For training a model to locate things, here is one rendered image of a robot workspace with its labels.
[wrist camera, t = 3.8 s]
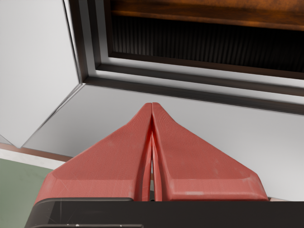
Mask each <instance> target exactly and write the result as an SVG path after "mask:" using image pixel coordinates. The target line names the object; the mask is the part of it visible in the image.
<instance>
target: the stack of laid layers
mask: <svg viewBox="0 0 304 228"><path fill-rule="evenodd" d="M64 5H65V10H66V16H67V21H68V26H69V30H70V35H71V41H72V46H73V51H74V56H75V61H76V67H77V71H78V76H79V82H80V84H79V85H78V86H77V87H76V88H75V89H74V90H73V92H72V93H71V94H70V95H69V96H68V97H67V98H66V99H65V100H64V102H63V103H62V104H61V105H60V106H59V107H58V108H57V109H56V110H55V112H56V111H57V110H58V109H59V108H60V107H61V106H63V105H64V104H65V103H66V102H67V101H68V100H69V99H70V98H71V97H72V96H73V95H74V94H75V93H76V92H77V91H78V90H79V89H80V88H81V87H82V86H83V85H84V84H89V85H96V86H105V87H111V88H118V89H124V90H133V91H140V92H147V93H153V94H160V95H169V96H175V97H182V98H188V99H195V100H204V101H211V102H217V103H224V104H230V105H239V106H246V107H253V108H259V109H268V110H275V111H281V112H288V113H294V114H303V115H304V73H301V72H293V71H281V70H273V69H265V68H257V67H248V66H237V65H229V64H221V63H212V62H201V61H193V60H185V59H176V58H168V57H157V56H149V55H141V54H132V53H124V52H114V46H113V33H112V20H111V7H110V0H64ZM55 112H54V113H55ZM54 113H53V114H54ZM53 114H52V115H53ZM52 115H51V116H52Z"/></svg>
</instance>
